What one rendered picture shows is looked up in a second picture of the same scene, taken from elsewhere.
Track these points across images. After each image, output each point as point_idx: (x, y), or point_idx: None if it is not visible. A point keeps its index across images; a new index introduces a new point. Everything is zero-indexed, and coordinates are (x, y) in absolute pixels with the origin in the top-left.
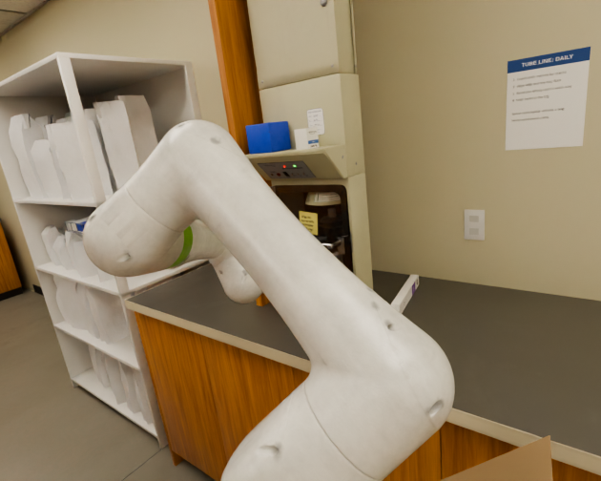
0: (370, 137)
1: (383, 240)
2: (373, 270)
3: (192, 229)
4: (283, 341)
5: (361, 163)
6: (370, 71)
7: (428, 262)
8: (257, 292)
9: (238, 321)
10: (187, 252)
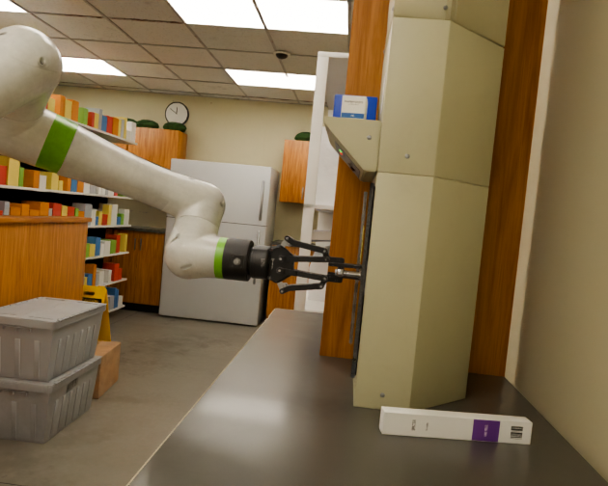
0: (580, 151)
1: (562, 353)
2: (529, 405)
3: (73, 142)
4: (244, 373)
5: (423, 159)
6: (598, 31)
7: (598, 425)
8: (178, 263)
9: (273, 349)
10: (57, 158)
